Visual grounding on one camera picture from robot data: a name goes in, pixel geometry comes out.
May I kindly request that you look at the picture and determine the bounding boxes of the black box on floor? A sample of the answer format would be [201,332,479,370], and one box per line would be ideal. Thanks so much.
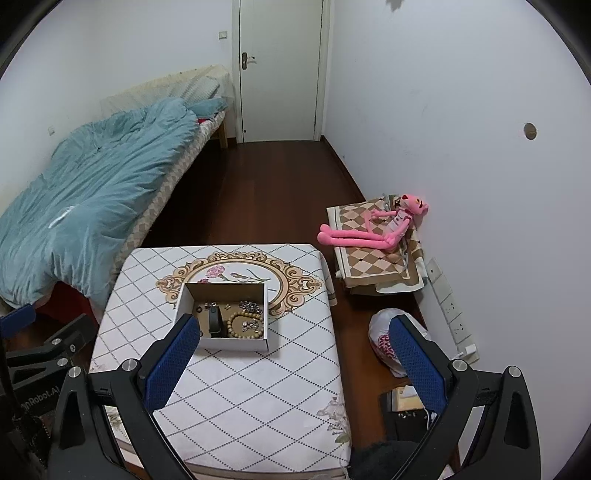
[379,385,436,443]

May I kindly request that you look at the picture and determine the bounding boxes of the white power strip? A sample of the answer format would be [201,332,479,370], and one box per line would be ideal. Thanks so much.
[426,258,480,364]

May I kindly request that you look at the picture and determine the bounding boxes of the teal duvet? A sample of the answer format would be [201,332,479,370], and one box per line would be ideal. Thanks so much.
[0,96,228,310]

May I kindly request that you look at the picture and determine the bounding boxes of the black smart band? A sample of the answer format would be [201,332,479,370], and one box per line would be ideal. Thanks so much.
[208,306,224,338]

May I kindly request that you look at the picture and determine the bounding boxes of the white cardboard box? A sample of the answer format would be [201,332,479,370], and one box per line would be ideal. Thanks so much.
[175,282,270,353]

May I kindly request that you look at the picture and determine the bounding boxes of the white plastic bag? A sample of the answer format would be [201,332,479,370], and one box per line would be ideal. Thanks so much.
[368,307,431,379]

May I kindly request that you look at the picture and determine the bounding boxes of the patterned white tablecloth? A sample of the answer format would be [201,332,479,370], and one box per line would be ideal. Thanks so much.
[91,244,351,479]

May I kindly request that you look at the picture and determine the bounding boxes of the bed with checkered mattress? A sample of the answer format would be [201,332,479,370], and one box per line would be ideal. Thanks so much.
[0,64,233,333]

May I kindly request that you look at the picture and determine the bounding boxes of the checkered folded blanket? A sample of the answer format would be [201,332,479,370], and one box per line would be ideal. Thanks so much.
[327,194,428,295]

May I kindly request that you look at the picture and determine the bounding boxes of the pink panther plush toy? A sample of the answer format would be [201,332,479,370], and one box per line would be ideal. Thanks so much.
[318,194,430,251]

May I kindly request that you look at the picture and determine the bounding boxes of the striped pillow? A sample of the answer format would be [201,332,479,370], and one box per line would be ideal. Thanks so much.
[177,77,221,102]

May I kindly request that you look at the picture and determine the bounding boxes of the white door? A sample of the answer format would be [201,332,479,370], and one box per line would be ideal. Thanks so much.
[232,1,332,143]

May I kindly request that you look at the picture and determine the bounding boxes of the wooden bead bracelet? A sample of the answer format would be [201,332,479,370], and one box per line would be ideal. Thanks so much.
[224,310,266,341]

